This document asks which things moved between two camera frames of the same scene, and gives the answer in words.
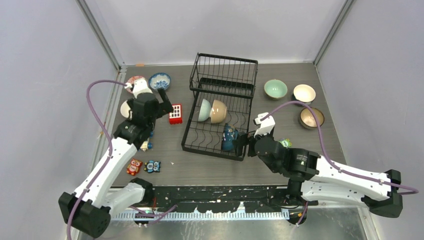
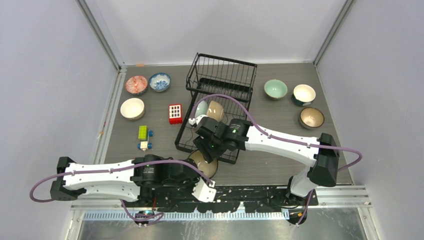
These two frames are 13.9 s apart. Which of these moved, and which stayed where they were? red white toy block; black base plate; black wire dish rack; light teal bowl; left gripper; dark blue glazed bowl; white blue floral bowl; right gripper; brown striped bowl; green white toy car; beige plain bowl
Moved: beige plain bowl; left gripper; dark blue glazed bowl; right gripper; black wire dish rack
Stayed: black base plate; light teal bowl; brown striped bowl; green white toy car; white blue floral bowl; red white toy block
